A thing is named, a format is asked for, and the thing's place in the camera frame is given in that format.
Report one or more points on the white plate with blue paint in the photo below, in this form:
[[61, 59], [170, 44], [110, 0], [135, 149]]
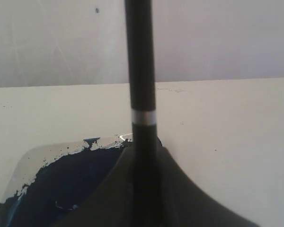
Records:
[[50, 181]]

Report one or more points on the black paintbrush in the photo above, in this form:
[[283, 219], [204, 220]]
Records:
[[146, 187]]

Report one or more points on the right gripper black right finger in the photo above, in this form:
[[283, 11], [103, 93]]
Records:
[[185, 204]]

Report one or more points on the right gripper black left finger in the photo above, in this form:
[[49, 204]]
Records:
[[111, 203]]

